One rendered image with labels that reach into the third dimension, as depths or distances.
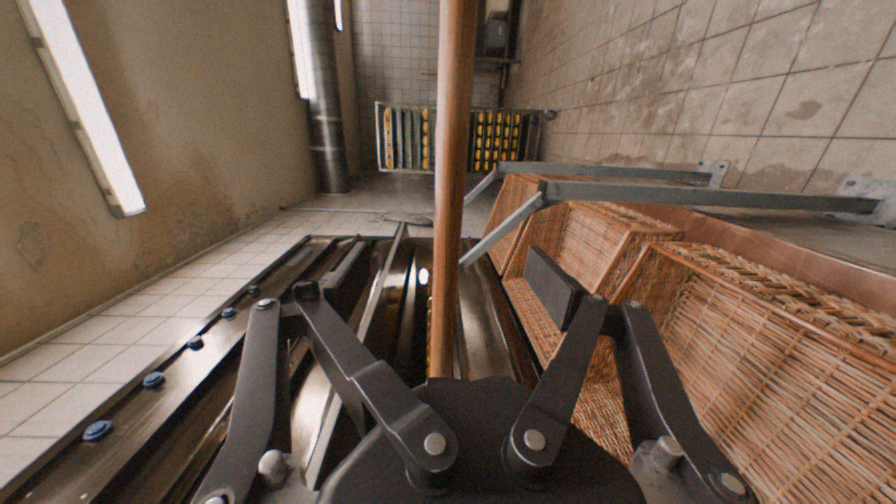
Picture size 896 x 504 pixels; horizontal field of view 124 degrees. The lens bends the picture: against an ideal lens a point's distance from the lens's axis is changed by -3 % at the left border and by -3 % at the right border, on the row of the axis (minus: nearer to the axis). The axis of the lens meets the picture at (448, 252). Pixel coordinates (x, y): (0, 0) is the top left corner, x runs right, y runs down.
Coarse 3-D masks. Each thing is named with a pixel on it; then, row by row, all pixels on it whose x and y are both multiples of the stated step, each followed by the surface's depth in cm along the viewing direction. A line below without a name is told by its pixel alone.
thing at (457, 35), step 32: (448, 0) 19; (448, 32) 20; (448, 64) 20; (448, 96) 21; (448, 128) 22; (448, 160) 23; (448, 192) 24; (448, 224) 26; (448, 256) 27; (448, 288) 29; (448, 320) 30; (448, 352) 33
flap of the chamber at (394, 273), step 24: (408, 240) 172; (384, 288) 101; (384, 312) 96; (360, 336) 75; (384, 336) 92; (336, 408) 55; (336, 432) 52; (312, 456) 46; (336, 456) 50; (312, 480) 43
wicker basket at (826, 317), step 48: (624, 288) 60; (672, 288) 61; (720, 288) 53; (768, 288) 39; (816, 288) 39; (672, 336) 64; (720, 336) 53; (768, 336) 45; (816, 336) 39; (864, 336) 29; (720, 384) 53; (768, 384) 45; (816, 384) 39; (864, 384) 34; (624, 432) 60; (720, 432) 52; (768, 432) 44; (816, 432) 38; (864, 432) 34; (768, 480) 44; (816, 480) 38; (864, 480) 33
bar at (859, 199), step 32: (704, 160) 111; (544, 192) 59; (576, 192) 60; (608, 192) 60; (640, 192) 60; (672, 192) 61; (704, 192) 61; (736, 192) 61; (768, 192) 63; (864, 192) 67; (512, 224) 63
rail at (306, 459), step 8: (400, 224) 169; (392, 240) 143; (384, 264) 116; (376, 280) 104; (368, 296) 94; (368, 304) 89; (360, 320) 81; (328, 392) 59; (328, 400) 57; (328, 408) 55; (320, 416) 54; (320, 424) 52; (312, 432) 51; (320, 432) 51; (312, 440) 49; (312, 448) 48; (304, 456) 47; (304, 464) 45; (304, 472) 44
